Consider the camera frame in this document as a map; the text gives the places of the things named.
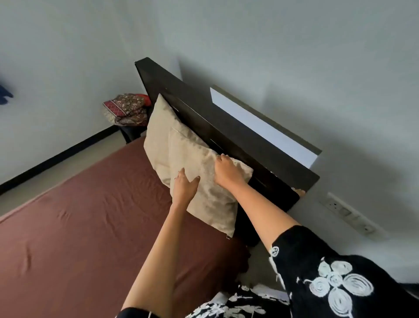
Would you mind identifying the person's right hand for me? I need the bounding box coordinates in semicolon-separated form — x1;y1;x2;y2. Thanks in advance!
213;153;248;190

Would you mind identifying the person's left hand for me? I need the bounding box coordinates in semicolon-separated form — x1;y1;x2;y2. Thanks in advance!
171;168;201;207

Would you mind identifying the beige pillow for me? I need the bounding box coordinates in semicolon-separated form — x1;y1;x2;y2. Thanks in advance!
143;93;184;188
167;127;254;239

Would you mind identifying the dark wooden bed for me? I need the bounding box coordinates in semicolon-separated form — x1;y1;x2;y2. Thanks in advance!
134;57;321;248

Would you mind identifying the red patterned bedsheet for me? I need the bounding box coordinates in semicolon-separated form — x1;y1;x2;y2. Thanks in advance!
103;93;148;127

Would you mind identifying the brown bed sheet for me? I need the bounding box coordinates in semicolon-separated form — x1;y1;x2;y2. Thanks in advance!
0;137;251;318

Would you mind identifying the person's right forearm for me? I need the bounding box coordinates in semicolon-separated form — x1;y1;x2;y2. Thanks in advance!
227;178;301;251

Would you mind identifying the person's left forearm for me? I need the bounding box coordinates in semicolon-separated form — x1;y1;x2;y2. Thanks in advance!
121;201;190;318

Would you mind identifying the white board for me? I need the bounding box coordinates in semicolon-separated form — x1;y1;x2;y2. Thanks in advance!
209;84;323;169

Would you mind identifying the black stool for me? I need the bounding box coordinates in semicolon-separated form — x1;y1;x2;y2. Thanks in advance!
118;124;148;145

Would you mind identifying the black floral blouse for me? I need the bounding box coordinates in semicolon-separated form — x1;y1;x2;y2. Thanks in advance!
116;225;419;318

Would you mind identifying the dark blue curtain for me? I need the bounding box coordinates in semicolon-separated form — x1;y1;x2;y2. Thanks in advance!
0;84;14;105

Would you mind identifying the white wall socket plate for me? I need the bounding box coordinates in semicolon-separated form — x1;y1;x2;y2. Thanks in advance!
319;192;390;242

